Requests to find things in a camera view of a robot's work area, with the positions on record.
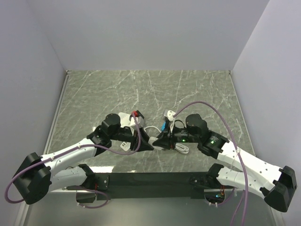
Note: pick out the blue plug adapter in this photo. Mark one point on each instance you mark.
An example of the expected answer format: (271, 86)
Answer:
(163, 126)

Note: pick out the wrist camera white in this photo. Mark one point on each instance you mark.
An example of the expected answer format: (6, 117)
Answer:
(136, 119)
(169, 118)

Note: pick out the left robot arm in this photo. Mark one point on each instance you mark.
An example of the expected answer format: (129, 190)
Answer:
(41, 174)

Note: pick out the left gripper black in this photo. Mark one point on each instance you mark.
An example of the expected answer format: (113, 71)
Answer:
(144, 145)

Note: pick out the black base bar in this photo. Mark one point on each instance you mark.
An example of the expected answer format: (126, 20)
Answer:
(156, 185)

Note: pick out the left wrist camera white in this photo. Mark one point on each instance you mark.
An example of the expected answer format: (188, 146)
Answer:
(136, 119)

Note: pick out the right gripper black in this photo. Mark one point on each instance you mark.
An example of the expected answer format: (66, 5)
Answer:
(166, 140)

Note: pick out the small white power strip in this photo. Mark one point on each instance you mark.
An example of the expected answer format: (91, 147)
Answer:
(125, 120)

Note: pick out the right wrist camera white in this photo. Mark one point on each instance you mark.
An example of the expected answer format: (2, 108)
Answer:
(169, 118)

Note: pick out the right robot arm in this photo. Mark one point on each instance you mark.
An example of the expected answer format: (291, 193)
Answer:
(274, 184)

